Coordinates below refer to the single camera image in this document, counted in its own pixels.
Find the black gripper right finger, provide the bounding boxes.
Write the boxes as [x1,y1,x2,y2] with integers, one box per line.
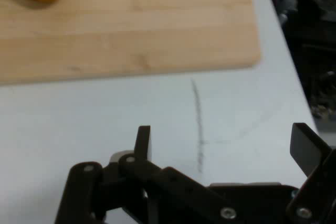
[285,122,336,224]

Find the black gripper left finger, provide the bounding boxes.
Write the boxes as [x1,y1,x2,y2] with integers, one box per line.
[54,125,237,224]

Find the black equipment beside table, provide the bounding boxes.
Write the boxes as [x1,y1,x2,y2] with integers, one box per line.
[261,0,336,132]

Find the bamboo cutting board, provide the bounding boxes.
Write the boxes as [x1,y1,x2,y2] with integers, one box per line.
[0,0,262,86]

